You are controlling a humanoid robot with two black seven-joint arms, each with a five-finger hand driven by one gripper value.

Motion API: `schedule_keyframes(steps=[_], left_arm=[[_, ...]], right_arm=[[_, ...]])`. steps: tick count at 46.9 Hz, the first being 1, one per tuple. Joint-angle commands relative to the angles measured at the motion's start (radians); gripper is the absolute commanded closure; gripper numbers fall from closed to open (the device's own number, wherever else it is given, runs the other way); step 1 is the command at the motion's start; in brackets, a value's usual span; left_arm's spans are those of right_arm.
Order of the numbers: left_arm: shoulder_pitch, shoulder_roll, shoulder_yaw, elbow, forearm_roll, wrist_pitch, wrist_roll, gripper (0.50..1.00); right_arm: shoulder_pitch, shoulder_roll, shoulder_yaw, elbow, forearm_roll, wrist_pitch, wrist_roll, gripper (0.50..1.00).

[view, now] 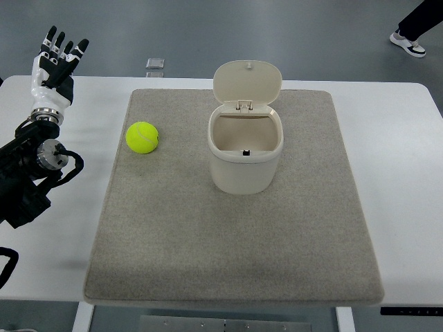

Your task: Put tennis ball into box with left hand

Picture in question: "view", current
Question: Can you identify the floor socket plate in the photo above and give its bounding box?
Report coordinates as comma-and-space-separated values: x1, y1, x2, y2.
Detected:
145, 57, 165, 69

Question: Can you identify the white right table leg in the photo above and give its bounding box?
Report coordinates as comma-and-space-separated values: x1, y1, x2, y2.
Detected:
336, 307, 356, 332

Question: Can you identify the black table control panel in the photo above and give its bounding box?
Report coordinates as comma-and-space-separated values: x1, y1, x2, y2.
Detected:
380, 306, 443, 317

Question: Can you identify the metal base plate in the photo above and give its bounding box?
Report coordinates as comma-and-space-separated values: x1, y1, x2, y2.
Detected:
138, 315, 312, 332

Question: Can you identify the white table leg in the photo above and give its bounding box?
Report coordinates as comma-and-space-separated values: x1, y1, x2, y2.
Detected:
336, 307, 356, 332
71, 302, 95, 332

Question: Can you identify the white left table leg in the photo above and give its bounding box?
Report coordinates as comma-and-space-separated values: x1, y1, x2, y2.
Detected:
71, 302, 95, 332

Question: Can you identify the yellow tennis ball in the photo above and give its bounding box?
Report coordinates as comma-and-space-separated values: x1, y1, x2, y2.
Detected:
125, 122, 159, 154

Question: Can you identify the grey felt mat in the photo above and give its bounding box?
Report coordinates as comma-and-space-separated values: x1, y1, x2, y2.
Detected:
84, 89, 384, 306

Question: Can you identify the person leg with sneaker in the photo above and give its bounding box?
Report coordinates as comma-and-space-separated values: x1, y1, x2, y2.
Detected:
389, 0, 442, 58

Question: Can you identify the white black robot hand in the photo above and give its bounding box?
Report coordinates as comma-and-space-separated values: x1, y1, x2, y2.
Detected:
31, 26, 89, 117

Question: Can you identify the beige lidded bin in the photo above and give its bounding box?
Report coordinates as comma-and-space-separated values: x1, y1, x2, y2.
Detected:
208, 60, 284, 194

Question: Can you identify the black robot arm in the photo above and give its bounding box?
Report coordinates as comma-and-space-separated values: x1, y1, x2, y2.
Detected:
1, 108, 84, 229

